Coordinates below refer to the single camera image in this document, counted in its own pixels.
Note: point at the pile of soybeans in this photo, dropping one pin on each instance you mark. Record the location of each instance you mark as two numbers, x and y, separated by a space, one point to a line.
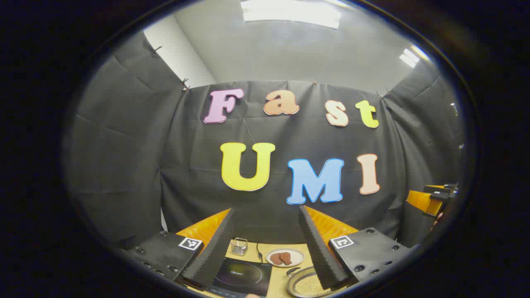
310 285

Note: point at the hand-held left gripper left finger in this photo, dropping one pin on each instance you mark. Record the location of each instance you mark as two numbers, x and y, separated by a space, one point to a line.
212 257

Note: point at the white plate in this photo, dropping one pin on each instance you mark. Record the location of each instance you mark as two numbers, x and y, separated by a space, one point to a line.
296 256

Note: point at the brown meat piece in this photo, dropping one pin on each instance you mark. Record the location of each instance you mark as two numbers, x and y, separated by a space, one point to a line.
275 259
286 258

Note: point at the black backdrop cloth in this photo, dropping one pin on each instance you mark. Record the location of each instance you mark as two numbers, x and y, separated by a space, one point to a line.
165 165

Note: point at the large ceiling light panel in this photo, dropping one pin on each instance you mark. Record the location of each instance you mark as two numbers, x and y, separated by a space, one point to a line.
290 12

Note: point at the small ceiling light panel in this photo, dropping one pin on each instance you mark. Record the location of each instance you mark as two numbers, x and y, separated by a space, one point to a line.
409 58

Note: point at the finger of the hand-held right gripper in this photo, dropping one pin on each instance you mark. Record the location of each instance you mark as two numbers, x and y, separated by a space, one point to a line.
437 188
420 200

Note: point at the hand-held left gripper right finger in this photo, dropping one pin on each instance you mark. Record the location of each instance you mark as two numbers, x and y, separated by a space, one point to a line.
321 256

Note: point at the black induction cooktop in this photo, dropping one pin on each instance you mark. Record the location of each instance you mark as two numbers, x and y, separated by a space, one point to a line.
248 275

